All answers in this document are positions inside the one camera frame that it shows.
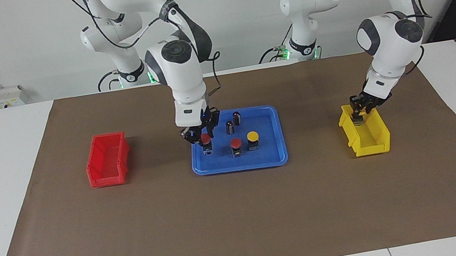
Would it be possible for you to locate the red push button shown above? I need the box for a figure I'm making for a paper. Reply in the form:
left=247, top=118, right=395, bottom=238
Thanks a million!
left=230, top=137, right=244, bottom=158
left=200, top=133, right=216, bottom=156

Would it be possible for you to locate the yellow push button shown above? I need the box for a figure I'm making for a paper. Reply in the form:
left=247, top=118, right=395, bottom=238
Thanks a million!
left=246, top=130, right=262, bottom=151

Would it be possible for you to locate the blue plastic tray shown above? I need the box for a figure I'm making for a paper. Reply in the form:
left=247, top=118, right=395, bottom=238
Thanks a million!
left=184, top=101, right=290, bottom=180

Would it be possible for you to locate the yellow plastic bin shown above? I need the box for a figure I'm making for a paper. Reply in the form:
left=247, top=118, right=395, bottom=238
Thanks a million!
left=336, top=99, right=393, bottom=160

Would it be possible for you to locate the brown paper mat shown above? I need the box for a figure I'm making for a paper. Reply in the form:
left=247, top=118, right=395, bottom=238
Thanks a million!
left=0, top=36, right=456, bottom=256

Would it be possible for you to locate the red plastic bin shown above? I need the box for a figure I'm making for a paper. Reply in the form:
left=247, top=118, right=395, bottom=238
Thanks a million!
left=81, top=130, right=135, bottom=189

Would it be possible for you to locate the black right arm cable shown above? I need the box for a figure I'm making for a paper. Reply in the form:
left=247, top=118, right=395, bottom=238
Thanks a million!
left=64, top=0, right=228, bottom=119

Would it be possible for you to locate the black left base cable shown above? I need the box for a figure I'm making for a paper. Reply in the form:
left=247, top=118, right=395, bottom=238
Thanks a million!
left=253, top=24, right=297, bottom=65

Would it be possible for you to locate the black base cable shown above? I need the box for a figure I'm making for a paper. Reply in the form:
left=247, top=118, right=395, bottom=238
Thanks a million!
left=253, top=24, right=297, bottom=65
left=95, top=69, right=122, bottom=93

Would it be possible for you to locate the black right base cable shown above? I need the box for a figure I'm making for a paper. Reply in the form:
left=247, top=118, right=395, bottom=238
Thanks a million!
left=95, top=69, right=122, bottom=93

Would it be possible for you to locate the white wall socket box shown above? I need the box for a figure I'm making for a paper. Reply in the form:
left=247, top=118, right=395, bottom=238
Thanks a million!
left=0, top=84, right=27, bottom=109

